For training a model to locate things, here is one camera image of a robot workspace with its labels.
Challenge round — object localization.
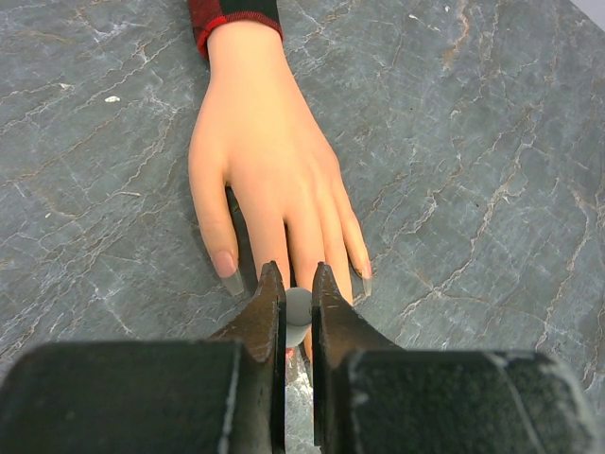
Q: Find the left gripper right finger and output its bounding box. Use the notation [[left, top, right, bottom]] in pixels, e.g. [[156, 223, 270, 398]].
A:
[[311, 262, 400, 453]]

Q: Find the red plaid shirt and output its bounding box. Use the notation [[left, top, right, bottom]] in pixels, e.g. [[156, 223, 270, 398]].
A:
[[187, 0, 283, 60]]

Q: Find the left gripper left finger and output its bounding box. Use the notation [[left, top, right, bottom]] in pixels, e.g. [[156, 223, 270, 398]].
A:
[[211, 261, 286, 453]]

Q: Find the mannequin hand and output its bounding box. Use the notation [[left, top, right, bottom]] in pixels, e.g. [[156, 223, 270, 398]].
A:
[[188, 21, 372, 301]]

